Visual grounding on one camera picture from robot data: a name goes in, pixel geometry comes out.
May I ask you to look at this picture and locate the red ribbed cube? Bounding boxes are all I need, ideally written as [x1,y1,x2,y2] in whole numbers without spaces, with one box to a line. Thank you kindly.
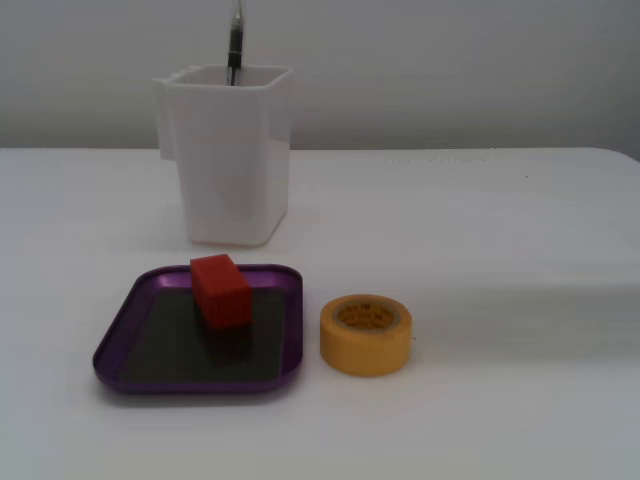
[189,253,252,332]

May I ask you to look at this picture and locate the yellow masking tape roll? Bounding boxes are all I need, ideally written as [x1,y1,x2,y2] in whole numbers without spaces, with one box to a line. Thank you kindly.
[319,293,413,378]

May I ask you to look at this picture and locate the white plastic container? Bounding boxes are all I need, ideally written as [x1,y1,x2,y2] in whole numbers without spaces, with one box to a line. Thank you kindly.
[151,64,294,248]

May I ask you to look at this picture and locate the purple metal tray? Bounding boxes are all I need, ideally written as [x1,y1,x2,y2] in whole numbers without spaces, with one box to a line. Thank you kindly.
[92,263,305,396]

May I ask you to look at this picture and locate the clear black ballpoint pen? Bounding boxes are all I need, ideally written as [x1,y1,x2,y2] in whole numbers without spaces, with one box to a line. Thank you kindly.
[226,0,247,86]

